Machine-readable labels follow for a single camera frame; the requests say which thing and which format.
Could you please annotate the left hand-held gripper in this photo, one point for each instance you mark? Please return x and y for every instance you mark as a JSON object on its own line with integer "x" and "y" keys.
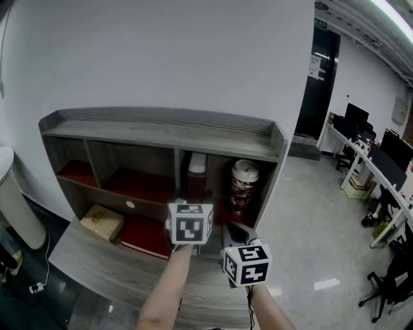
{"x": 188, "y": 227}

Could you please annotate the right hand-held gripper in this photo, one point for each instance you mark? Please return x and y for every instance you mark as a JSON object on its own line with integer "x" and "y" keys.
{"x": 248, "y": 265}

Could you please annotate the dark red thick book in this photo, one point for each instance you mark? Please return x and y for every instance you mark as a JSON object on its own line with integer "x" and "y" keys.
{"x": 197, "y": 183}

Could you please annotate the tan box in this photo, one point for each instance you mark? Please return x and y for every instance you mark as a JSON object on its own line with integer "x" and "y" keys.
{"x": 100, "y": 222}

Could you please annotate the grey wooden shelf unit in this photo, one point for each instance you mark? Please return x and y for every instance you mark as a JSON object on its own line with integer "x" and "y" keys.
{"x": 161, "y": 129}

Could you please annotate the person's right forearm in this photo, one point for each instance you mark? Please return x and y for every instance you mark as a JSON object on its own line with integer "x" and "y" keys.
{"x": 267, "y": 309}

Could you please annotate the person's left forearm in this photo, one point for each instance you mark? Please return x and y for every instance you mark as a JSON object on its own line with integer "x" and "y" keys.
{"x": 164, "y": 290}

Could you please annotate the grey wooden shelf desk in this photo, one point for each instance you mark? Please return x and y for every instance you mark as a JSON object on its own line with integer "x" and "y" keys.
{"x": 106, "y": 267}

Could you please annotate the long white office desk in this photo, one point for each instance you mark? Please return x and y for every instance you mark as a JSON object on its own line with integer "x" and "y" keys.
{"x": 335, "y": 133}

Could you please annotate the dark desk divider panel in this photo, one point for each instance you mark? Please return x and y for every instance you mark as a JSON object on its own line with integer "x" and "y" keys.
{"x": 387, "y": 167}

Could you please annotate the black computer monitor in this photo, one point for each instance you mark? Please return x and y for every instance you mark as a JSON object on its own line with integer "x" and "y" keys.
{"x": 356, "y": 115}
{"x": 397, "y": 149}

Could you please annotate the patterned tall cup with lid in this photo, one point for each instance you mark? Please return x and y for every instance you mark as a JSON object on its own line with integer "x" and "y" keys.
{"x": 243, "y": 190}

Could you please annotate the grey door ramp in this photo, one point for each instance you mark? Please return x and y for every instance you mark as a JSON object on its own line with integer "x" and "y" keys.
{"x": 305, "y": 148}

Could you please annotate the yellow-green storage crate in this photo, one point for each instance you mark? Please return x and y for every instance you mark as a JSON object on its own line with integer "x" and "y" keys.
{"x": 356, "y": 189}
{"x": 381, "y": 231}

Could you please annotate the black office chair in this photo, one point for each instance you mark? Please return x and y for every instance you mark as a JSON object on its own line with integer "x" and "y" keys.
{"x": 343, "y": 161}
{"x": 398, "y": 283}

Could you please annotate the white power strip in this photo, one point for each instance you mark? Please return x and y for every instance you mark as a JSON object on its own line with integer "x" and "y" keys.
{"x": 36, "y": 287}

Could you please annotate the white cylindrical machine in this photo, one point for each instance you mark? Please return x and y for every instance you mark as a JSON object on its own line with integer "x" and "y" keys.
{"x": 16, "y": 199}

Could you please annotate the black double door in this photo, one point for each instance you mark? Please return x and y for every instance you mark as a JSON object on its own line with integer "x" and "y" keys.
{"x": 317, "y": 96}

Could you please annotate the large white door notice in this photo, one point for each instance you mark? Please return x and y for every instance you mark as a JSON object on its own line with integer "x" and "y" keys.
{"x": 316, "y": 67}

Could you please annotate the green exit sign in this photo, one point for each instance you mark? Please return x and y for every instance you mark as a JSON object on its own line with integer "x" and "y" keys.
{"x": 320, "y": 24}

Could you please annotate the ceiling light strip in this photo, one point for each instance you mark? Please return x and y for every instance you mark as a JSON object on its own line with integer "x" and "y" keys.
{"x": 392, "y": 14}

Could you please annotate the grey wall panel box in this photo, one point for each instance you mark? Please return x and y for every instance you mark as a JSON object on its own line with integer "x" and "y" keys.
{"x": 399, "y": 109}

